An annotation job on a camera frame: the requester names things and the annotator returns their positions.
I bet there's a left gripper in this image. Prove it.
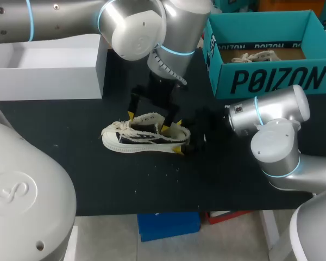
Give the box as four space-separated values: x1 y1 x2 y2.
127 71 189 135

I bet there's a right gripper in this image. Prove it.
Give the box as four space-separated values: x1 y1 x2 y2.
172 107 230 157

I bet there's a white shoebox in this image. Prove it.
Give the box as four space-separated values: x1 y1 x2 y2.
0 34 108 102

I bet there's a white cable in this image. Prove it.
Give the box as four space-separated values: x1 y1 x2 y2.
147 50 188 85

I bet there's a blue box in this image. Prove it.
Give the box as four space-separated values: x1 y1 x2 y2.
136 212 202 243

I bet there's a black and cream canvas shoe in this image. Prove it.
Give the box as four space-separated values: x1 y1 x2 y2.
101 114 191 155

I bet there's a large open teal box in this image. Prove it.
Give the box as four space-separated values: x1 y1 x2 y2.
202 10 326 100

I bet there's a red box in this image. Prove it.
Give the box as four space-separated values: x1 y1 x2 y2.
205 210 254 225

